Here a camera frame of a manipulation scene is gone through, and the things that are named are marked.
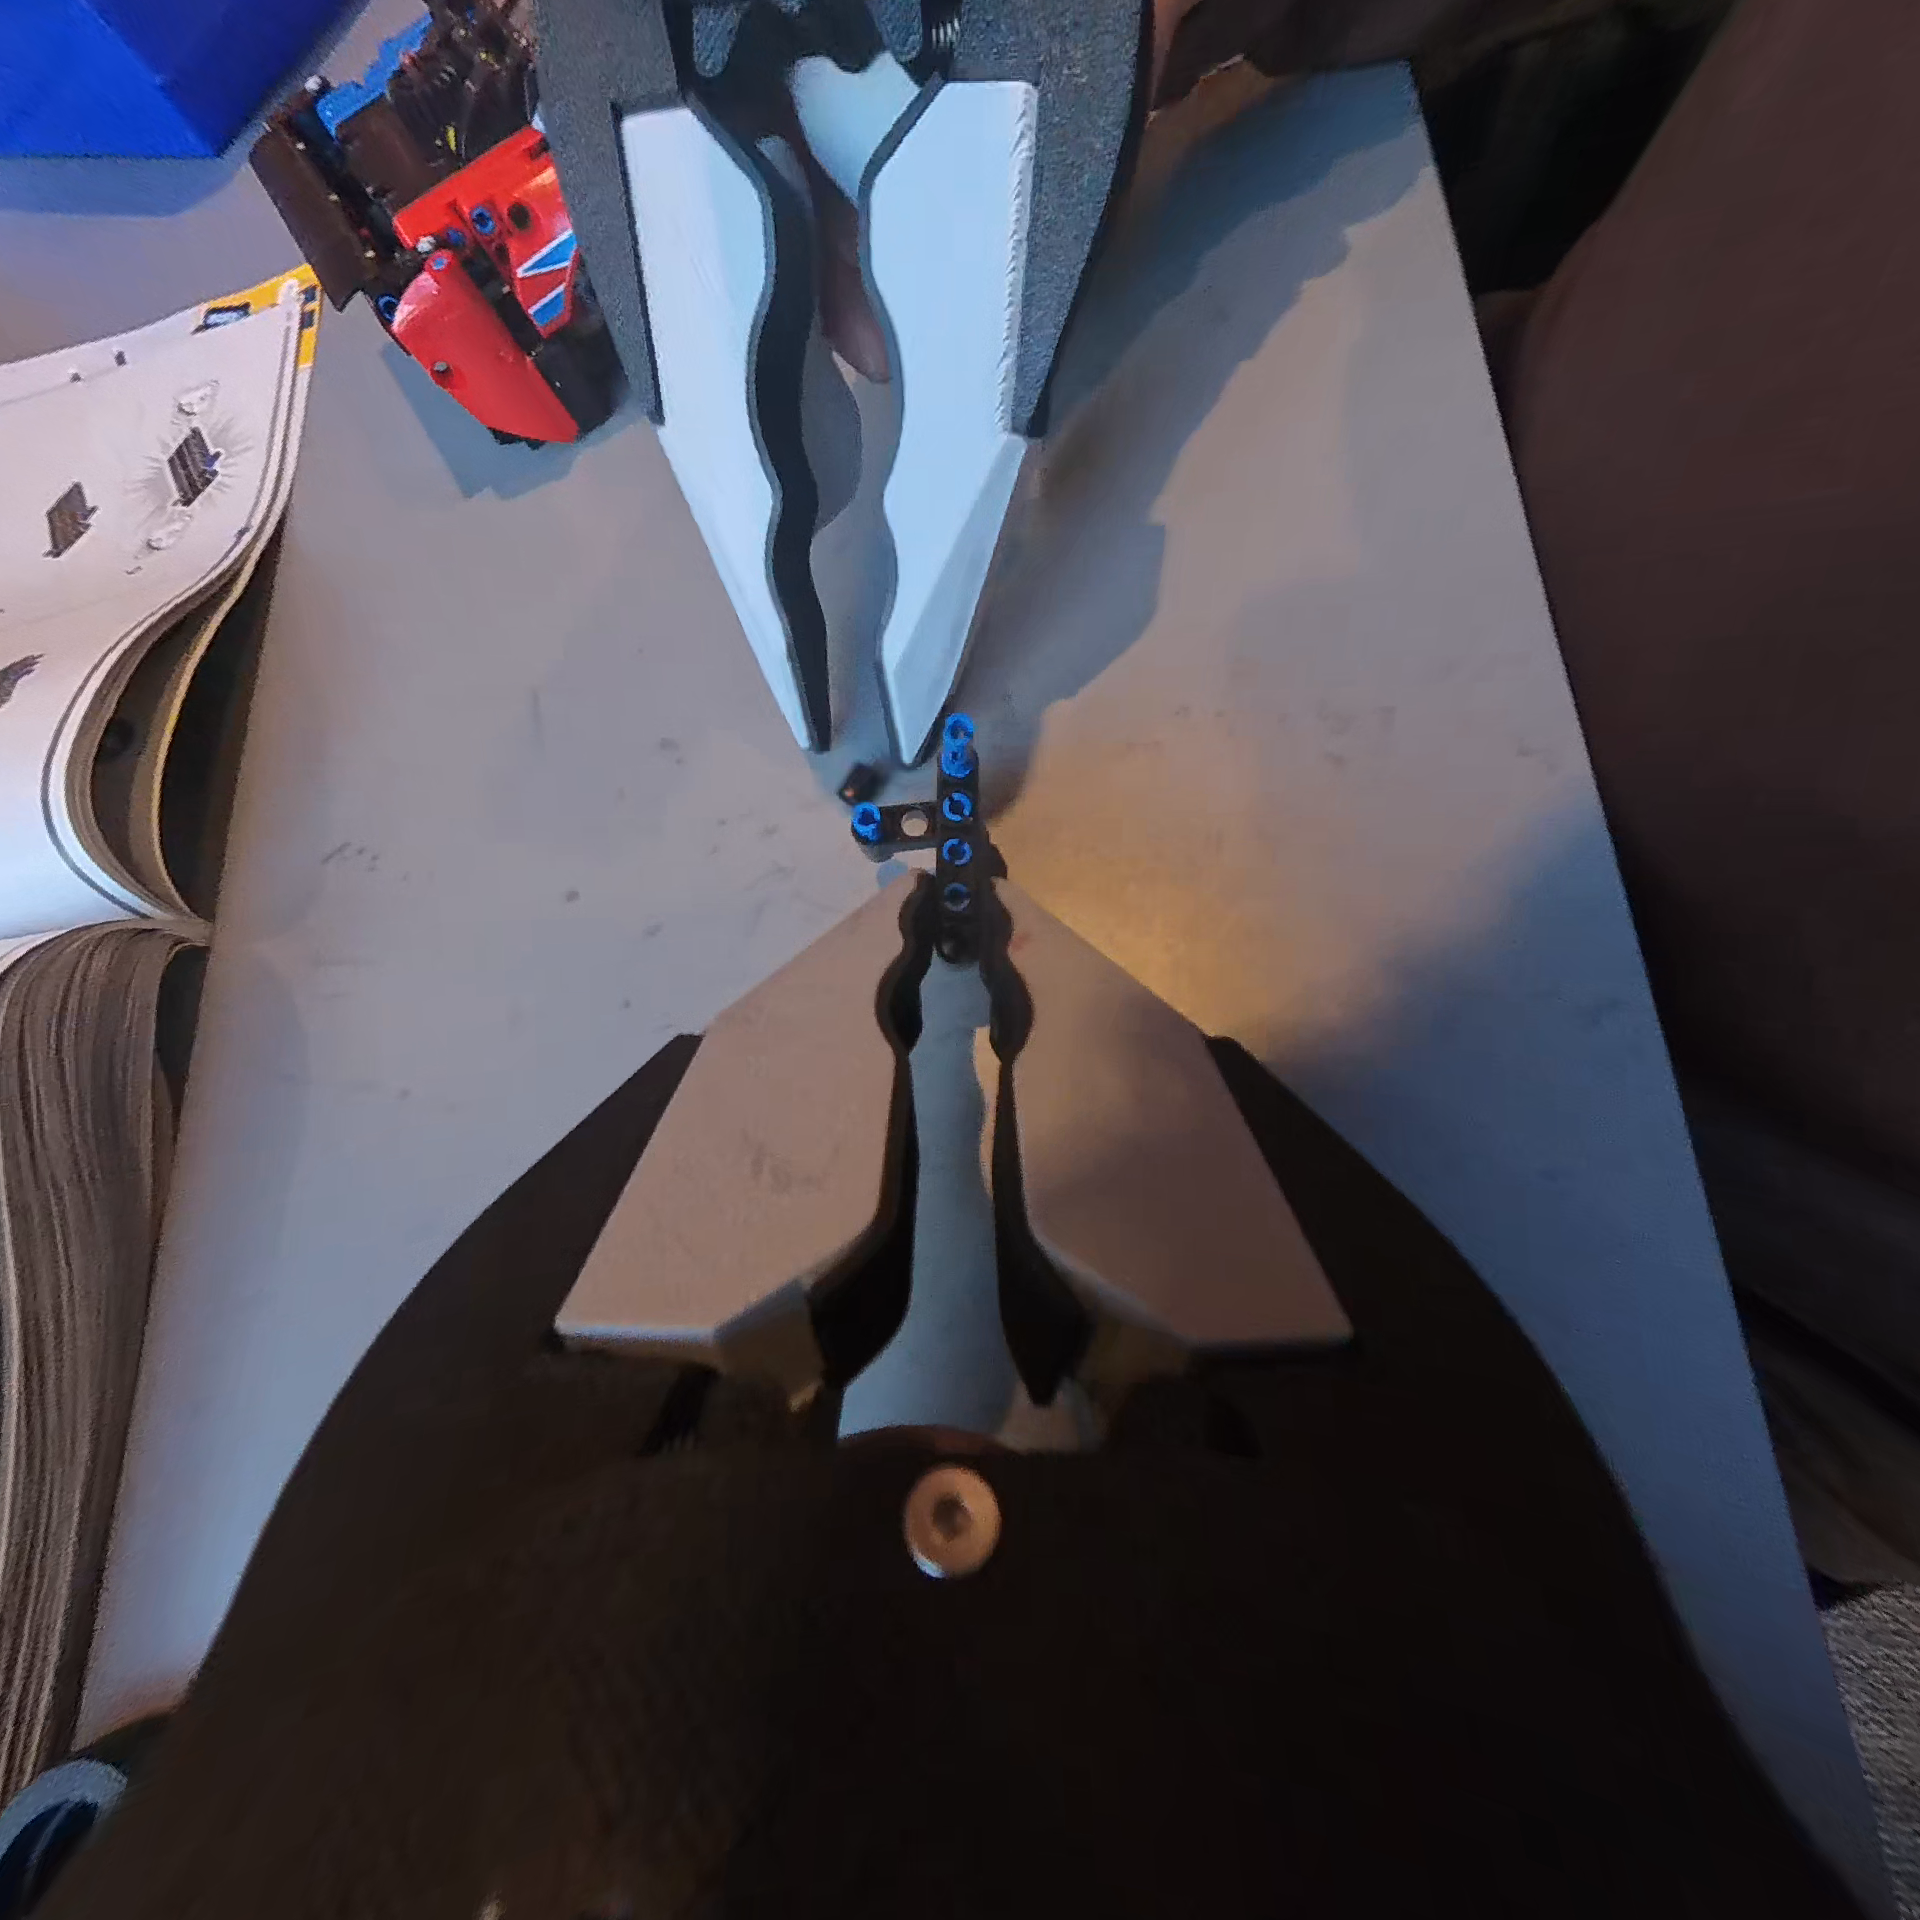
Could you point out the open instruction booklet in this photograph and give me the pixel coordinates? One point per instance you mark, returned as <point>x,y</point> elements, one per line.
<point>130,496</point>

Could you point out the black brick beam blue pins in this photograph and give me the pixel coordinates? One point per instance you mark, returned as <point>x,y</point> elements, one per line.
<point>952,853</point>

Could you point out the person's right hand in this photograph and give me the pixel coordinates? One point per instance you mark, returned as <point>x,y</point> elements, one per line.
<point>847,284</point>

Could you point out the red toy brick race car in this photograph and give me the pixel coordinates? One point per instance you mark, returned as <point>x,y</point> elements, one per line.
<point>476,303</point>

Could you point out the grey desk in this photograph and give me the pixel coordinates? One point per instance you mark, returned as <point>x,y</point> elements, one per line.
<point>525,1049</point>

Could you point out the blue plastic bin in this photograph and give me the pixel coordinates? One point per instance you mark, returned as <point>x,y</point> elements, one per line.
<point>130,67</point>

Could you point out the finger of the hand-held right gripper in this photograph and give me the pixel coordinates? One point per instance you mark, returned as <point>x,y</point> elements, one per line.
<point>963,303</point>
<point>692,334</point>

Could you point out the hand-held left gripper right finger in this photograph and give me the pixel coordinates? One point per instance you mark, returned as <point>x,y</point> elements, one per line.
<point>1171,1201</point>

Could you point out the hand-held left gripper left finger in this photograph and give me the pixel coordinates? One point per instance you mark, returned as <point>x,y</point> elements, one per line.
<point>720,1187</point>

